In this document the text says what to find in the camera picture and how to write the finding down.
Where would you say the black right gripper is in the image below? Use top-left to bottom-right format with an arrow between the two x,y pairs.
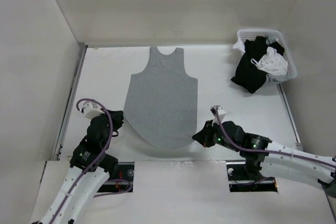
193,120 -> 240,152

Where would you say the grey tank top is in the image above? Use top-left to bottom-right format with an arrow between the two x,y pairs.
123,47 -> 198,149

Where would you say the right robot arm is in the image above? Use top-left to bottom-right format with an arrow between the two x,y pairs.
192,120 -> 335,198

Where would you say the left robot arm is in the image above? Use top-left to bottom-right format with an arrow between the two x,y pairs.
37,111 -> 123,223

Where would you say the black tank top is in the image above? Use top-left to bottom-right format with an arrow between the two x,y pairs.
230,36 -> 286,94

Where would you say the white tank top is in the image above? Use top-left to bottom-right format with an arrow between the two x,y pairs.
232,36 -> 288,76

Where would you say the white plastic basket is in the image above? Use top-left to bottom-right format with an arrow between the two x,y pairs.
237,28 -> 298,86

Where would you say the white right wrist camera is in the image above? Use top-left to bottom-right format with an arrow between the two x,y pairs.
211,105 -> 227,125

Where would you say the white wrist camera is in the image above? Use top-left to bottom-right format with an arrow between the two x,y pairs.
211,105 -> 227,125
81,101 -> 104,120

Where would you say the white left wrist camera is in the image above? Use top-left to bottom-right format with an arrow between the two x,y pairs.
81,101 -> 104,120

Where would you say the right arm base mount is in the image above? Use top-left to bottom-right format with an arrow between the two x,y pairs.
226,162 -> 278,193

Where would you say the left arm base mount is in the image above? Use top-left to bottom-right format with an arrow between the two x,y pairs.
98,162 -> 135,193

